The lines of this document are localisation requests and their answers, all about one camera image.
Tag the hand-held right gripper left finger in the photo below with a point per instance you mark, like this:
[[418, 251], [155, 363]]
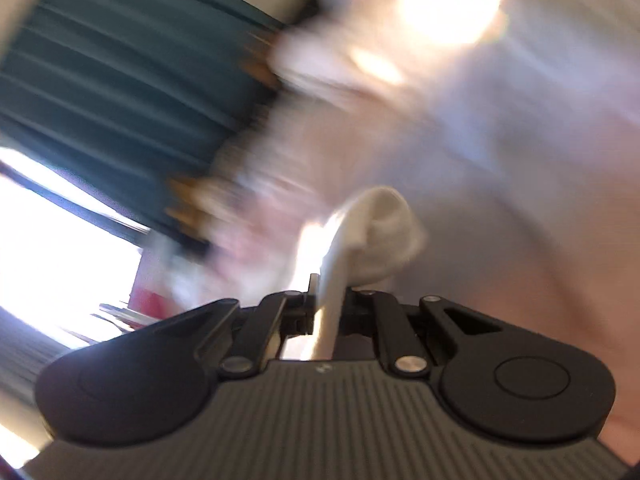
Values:
[[280, 312]]

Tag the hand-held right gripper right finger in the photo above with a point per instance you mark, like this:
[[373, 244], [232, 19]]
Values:
[[372, 312]]

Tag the white cloth garment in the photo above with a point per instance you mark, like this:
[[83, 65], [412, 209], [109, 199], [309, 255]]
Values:
[[372, 240]]

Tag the bright window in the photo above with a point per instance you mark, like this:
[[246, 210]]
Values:
[[55, 240]]

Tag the teal curtain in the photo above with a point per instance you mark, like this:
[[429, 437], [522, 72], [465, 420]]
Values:
[[120, 90]]

